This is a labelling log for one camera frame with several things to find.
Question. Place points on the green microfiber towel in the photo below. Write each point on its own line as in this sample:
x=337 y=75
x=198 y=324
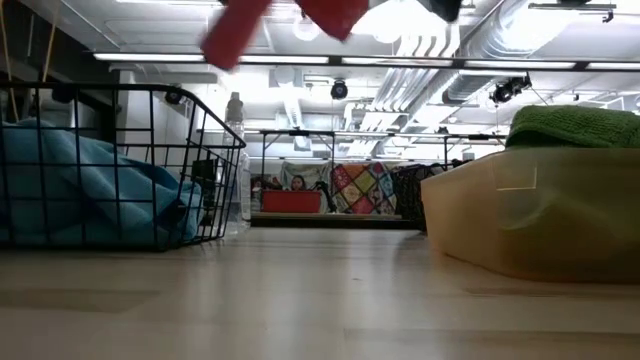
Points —
x=575 y=127

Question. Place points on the large pink microfiber towel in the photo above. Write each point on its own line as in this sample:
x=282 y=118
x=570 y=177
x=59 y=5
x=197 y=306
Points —
x=235 y=35

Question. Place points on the blue microfiber towel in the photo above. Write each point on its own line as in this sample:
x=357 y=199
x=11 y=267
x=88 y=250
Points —
x=100 y=180

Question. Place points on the black ceiling spotlight cluster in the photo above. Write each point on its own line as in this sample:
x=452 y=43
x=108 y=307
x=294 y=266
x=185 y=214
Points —
x=510 y=89

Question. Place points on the round black mesh basket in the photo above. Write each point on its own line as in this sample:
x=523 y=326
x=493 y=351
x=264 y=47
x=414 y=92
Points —
x=410 y=195

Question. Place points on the patchwork quilt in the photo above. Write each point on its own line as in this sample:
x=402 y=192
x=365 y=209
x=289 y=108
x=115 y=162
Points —
x=362 y=187

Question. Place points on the pale hanging cloth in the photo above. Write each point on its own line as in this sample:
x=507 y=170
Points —
x=315 y=175

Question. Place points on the orange plastic bin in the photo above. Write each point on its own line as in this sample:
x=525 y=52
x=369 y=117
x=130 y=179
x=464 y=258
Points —
x=540 y=215

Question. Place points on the person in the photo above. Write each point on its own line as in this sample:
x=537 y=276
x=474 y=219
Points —
x=298 y=183

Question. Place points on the clear spray bottle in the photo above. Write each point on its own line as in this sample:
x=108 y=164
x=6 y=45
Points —
x=235 y=120

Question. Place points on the red box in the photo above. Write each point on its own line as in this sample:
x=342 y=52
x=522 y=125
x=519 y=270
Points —
x=291 y=201

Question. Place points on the black metal rig frame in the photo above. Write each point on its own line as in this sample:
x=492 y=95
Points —
x=400 y=62

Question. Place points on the black ceiling camera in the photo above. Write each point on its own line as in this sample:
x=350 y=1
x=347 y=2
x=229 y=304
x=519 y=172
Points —
x=339 y=90

